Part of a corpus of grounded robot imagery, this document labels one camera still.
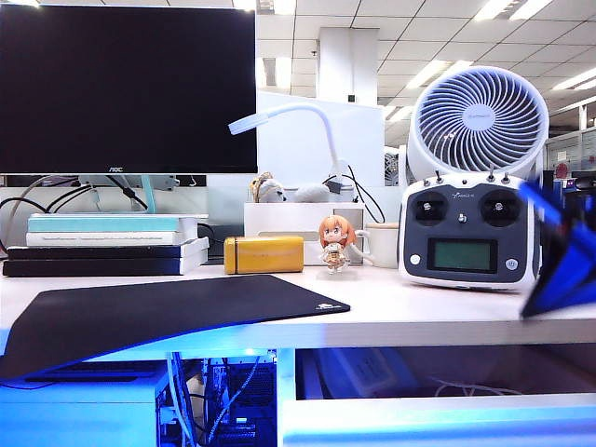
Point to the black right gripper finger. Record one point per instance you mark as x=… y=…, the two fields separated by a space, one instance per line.
x=551 y=207
x=565 y=279

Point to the white desk drawer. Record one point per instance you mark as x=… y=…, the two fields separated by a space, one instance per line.
x=437 y=421

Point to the white navy RC transmitter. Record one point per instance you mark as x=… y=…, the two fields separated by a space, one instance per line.
x=465 y=219

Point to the white round desk fan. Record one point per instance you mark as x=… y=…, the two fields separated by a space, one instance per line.
x=479 y=116

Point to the small white background fan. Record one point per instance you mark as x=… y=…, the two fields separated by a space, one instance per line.
x=392 y=167

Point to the white mug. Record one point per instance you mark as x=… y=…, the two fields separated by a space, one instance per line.
x=384 y=247

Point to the orange-haired anime figurine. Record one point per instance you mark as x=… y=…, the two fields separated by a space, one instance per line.
x=336 y=235

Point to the white power strip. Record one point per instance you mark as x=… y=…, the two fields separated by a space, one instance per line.
x=365 y=372

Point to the white gooseneck desk lamp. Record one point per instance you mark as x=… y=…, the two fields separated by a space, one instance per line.
x=331 y=139

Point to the grey soft plush item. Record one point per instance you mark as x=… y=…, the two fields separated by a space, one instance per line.
x=309 y=192

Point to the white partition panel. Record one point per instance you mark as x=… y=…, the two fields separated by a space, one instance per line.
x=298 y=149

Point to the white desktop organizer box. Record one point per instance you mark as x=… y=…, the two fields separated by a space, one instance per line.
x=288 y=219

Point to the beige plush toy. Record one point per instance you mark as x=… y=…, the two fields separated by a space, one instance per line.
x=270 y=191

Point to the yellow rectangular case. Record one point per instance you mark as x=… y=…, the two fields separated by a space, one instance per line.
x=270 y=255

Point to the black computer tower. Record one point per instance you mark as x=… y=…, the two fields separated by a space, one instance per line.
x=251 y=386

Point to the black mouse pad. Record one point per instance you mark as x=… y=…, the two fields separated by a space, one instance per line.
x=163 y=312

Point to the silver teal monitor stand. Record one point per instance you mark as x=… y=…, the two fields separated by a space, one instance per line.
x=148 y=194

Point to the black AOC computer monitor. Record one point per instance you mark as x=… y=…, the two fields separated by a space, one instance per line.
x=125 y=93

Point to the teal cover book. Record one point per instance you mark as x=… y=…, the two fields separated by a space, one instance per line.
x=93 y=224

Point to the white cover book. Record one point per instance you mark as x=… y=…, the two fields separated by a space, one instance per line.
x=93 y=238

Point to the white under-desk cabinet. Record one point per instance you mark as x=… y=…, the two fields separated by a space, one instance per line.
x=70 y=414

